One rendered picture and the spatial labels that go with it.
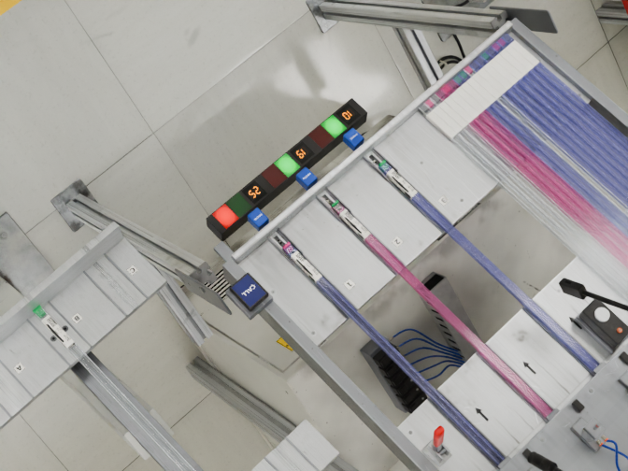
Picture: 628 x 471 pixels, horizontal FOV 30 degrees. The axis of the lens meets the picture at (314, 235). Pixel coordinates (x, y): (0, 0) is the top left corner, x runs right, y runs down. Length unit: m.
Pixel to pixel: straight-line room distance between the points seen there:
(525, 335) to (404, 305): 0.39
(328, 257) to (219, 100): 0.82
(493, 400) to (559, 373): 0.12
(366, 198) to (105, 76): 0.79
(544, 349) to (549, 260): 0.56
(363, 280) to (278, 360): 0.36
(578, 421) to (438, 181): 0.47
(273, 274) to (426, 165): 0.33
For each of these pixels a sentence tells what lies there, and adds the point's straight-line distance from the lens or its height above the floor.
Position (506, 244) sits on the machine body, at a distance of 2.37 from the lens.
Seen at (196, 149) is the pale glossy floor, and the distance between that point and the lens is 2.65.
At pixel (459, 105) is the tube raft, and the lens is 2.05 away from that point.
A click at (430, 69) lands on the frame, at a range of 2.55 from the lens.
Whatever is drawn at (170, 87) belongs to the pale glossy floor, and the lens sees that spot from 2.61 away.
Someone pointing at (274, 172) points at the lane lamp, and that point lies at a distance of 1.99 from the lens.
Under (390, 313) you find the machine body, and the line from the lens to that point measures 2.23.
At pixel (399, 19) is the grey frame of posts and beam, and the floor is 0.33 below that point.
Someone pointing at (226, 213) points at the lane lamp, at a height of 0.65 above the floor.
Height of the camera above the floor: 2.37
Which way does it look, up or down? 57 degrees down
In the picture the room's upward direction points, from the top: 113 degrees clockwise
